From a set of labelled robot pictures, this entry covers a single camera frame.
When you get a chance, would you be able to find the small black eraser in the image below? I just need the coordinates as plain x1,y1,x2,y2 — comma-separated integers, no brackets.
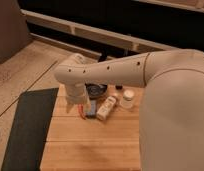
115,85,123,90

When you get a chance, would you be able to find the dark floor mat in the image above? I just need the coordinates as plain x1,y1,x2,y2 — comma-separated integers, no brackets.
1,88,58,171

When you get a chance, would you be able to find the white plastic bottle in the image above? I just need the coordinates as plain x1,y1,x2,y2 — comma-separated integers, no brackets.
96,94,118,121

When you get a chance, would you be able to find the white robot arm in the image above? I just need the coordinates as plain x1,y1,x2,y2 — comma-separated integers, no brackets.
55,49,204,171

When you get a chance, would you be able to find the white wooden shelf frame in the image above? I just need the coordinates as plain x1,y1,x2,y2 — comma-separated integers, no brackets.
21,9,175,53

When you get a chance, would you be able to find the dark ceramic bowl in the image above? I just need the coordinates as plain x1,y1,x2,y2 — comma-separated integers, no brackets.
86,84,107,99

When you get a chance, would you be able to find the brown cabinet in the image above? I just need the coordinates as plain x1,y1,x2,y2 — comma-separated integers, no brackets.
0,0,32,63

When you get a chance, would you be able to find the red marker pen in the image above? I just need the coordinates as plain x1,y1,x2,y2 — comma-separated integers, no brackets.
78,104,86,119

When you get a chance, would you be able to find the black furniture leg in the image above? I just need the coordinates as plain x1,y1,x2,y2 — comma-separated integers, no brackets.
98,49,108,62

